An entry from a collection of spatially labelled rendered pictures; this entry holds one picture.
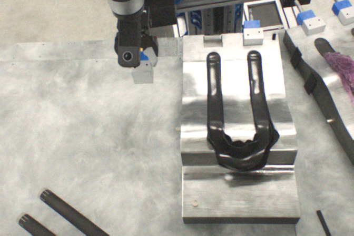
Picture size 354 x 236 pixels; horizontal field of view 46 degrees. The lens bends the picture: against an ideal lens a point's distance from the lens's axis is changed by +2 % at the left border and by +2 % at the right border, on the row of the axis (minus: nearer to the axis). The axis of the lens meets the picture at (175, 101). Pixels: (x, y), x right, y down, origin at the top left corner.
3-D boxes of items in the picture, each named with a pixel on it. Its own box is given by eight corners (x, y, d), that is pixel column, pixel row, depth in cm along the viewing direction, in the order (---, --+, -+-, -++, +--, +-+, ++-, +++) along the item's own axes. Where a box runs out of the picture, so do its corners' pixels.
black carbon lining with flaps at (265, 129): (205, 56, 113) (204, 34, 105) (264, 53, 112) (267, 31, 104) (207, 176, 96) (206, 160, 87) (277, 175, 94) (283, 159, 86)
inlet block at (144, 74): (137, 44, 113) (134, 31, 108) (155, 43, 113) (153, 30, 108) (134, 84, 106) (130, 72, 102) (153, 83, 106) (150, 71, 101)
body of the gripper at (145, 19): (153, 22, 100) (146, -15, 89) (151, 51, 95) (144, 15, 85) (122, 23, 100) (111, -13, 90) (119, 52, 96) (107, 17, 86)
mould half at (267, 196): (185, 55, 123) (182, 25, 111) (273, 51, 120) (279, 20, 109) (184, 223, 97) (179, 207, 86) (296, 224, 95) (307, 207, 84)
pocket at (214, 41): (203, 42, 118) (203, 34, 114) (222, 42, 117) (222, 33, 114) (203, 55, 115) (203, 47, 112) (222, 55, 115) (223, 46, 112)
